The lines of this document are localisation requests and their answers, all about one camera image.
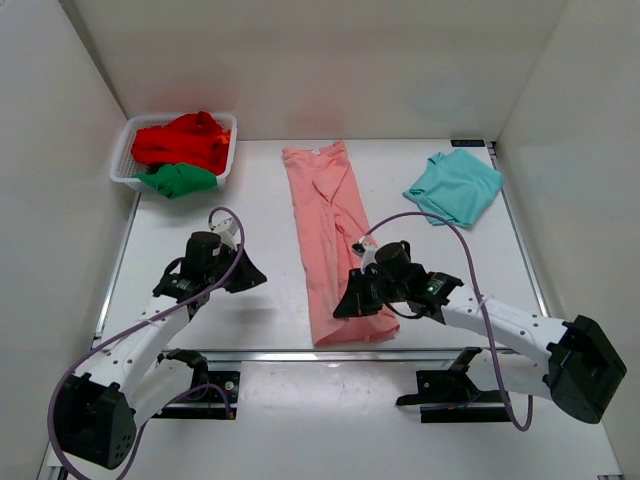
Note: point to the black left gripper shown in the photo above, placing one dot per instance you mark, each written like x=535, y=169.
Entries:
x=250, y=274

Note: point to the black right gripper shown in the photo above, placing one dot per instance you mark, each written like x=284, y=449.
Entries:
x=355, y=301

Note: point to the pink t shirt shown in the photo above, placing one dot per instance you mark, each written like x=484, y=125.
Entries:
x=330, y=217

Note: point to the teal t shirt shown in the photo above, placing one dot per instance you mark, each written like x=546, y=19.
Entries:
x=456, y=187

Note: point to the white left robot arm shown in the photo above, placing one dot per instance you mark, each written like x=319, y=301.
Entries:
x=98, y=410

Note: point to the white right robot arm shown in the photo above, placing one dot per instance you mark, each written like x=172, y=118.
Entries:
x=571, y=363

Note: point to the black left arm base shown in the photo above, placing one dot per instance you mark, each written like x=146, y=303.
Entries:
x=217, y=390

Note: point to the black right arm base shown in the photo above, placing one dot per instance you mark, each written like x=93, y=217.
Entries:
x=449, y=395

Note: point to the green t shirt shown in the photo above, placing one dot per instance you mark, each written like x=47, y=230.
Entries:
x=177, y=180

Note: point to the red t shirt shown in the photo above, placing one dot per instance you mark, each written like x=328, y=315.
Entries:
x=196, y=139

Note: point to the black label plate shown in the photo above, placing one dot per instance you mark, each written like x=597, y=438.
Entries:
x=467, y=143

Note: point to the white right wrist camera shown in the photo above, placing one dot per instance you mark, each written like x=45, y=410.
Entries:
x=365, y=252

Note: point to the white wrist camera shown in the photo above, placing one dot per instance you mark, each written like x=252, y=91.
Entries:
x=227, y=230
x=365, y=252

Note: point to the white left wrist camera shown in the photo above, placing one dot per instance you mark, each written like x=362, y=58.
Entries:
x=227, y=230

